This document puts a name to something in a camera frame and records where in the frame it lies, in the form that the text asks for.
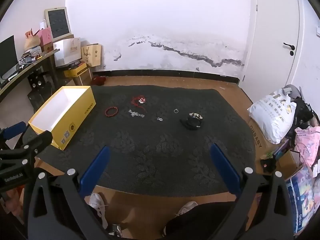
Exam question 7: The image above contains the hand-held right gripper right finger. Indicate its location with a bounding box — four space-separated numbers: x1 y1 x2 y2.
210 143 293 240

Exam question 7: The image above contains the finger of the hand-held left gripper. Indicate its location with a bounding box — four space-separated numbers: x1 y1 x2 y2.
0 131 53 167
0 121 27 150

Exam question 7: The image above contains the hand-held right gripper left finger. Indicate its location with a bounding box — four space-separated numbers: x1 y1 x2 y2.
26 145 111 240

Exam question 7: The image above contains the yellow cardboard box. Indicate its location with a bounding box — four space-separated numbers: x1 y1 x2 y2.
28 86 97 151

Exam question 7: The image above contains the black gold-faced watch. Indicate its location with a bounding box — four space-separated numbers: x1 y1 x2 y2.
179 112 204 130

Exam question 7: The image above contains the red cord pendant necklace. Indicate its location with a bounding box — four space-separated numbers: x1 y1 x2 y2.
131 94 148 110

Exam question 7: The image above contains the person's left hand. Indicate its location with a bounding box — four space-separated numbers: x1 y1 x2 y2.
0 187 25 214

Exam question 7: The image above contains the person's left shoe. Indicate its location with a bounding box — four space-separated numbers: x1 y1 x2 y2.
89 192 109 229

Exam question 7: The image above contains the person's shoe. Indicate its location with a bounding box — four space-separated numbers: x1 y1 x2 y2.
89 192 109 229
175 201 198 217

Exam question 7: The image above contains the black subwoofer box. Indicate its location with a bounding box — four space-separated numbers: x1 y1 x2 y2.
27 89 54 108

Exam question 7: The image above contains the small black object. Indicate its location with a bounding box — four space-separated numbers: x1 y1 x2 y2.
260 157 277 173

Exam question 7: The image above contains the flat lettered cardboard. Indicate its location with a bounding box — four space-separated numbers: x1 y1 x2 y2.
247 117 300 175

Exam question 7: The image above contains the black speaker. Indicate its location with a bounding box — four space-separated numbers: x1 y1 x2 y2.
35 71 50 88
27 74 37 90

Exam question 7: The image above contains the person's right shoe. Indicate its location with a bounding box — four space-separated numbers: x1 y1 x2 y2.
175 201 198 217

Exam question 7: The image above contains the person's black trouser leg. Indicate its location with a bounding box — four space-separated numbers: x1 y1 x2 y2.
162 201 250 240

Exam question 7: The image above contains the black-framed desk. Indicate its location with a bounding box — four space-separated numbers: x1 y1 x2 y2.
0 49 60 103

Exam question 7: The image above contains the white plastic bag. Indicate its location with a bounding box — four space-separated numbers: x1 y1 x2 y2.
247 90 298 144

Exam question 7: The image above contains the black monitor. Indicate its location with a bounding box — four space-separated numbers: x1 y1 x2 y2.
0 35 19 79

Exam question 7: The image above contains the brown cardboard box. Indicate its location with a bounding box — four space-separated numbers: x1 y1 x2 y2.
72 67 93 87

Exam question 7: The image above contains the yellow and black box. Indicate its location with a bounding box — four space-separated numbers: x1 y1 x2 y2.
64 62 88 78

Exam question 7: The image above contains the blue printed package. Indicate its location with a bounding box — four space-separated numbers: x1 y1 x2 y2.
285 165 320 235

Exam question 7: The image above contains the black flat box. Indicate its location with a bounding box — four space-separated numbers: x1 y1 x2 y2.
56 60 83 69

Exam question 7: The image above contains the pink plastic bag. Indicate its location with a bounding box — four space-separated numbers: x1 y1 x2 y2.
294 126 320 170

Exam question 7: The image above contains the white paper bag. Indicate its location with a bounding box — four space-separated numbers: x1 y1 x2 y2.
53 37 82 68

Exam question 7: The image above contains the black clothes pile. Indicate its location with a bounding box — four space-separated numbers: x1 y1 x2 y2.
287 97 320 140

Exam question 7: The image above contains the pink box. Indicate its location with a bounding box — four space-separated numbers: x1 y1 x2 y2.
37 28 53 45

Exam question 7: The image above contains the kraft paper bag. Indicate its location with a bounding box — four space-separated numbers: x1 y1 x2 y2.
80 44 102 67

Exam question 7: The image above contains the grey cloth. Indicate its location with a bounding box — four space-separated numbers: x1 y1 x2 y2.
282 84 303 99

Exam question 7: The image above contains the black baseboard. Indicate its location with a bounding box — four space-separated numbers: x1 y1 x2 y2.
92 69 240 84

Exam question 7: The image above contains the small framed chalkboard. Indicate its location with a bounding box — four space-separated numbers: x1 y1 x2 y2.
44 7 72 42

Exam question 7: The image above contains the white door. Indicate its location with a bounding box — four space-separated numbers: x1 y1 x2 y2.
245 0 320 100

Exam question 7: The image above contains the black door handle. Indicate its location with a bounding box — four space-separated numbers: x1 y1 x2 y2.
283 42 296 56

